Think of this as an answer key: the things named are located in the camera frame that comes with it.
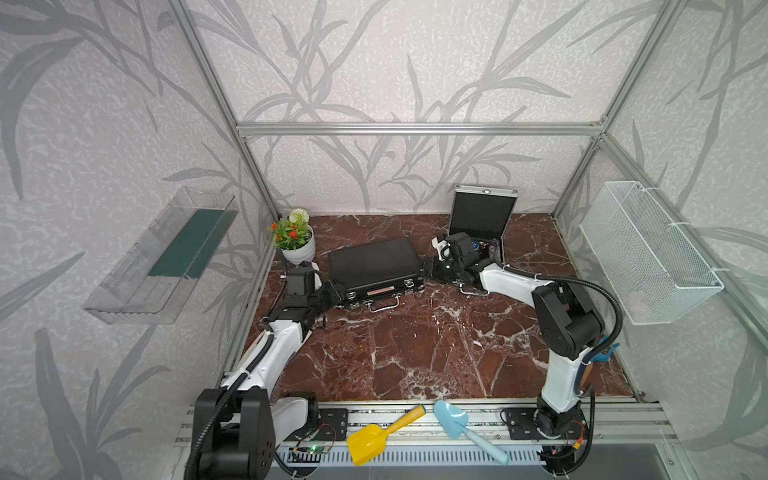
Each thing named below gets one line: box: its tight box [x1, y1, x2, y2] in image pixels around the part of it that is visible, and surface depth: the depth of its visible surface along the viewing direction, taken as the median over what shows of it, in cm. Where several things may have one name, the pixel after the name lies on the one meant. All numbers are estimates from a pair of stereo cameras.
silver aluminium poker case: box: [449, 185, 519, 263], surface depth 101 cm
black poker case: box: [328, 238, 426, 313], surface depth 96 cm
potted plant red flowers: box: [266, 208, 316, 266], surface depth 99 cm
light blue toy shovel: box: [434, 400, 510, 466], surface depth 76 cm
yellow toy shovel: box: [347, 406, 426, 466], surface depth 73 cm
